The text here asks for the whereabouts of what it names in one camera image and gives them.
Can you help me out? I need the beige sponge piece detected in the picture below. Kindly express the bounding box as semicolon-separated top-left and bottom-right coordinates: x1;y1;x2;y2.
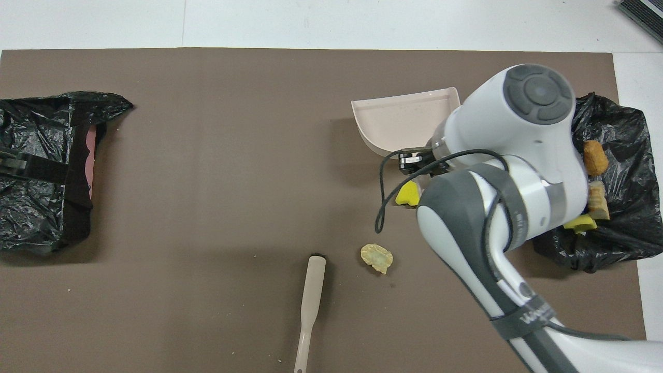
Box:
361;243;394;275

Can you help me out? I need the black bag over pink bin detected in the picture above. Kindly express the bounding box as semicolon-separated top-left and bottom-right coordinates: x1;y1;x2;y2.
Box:
0;91;134;255

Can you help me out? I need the brown table mat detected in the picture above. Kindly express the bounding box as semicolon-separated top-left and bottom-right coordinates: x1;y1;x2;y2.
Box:
0;48;649;373

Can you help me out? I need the notched yellow sponge piece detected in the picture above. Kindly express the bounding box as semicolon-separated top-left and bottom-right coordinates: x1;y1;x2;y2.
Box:
564;214;598;234

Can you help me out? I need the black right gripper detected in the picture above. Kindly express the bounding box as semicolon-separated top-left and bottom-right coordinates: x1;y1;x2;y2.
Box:
398;147;447;175

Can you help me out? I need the pink bin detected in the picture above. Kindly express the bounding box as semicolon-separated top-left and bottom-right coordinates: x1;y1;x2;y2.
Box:
85;126;98;200

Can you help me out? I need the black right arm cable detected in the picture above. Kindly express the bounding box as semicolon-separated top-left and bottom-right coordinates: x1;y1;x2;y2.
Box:
375;149;630;342

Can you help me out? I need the beige plastic dustpan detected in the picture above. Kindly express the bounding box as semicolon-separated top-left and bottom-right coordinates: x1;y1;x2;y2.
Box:
351;87;462;157

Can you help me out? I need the black bag lined bin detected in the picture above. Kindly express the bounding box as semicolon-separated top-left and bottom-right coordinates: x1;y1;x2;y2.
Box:
532;92;663;274

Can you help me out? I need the beige hand brush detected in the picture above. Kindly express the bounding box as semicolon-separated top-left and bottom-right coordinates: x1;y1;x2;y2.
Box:
293;254;327;373

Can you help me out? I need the orange brown sponge piece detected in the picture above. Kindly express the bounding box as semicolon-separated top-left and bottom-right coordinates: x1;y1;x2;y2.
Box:
584;140;610;177

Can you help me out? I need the dark ribbed panel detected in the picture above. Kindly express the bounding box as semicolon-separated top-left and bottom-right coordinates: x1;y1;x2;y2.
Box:
616;0;663;45

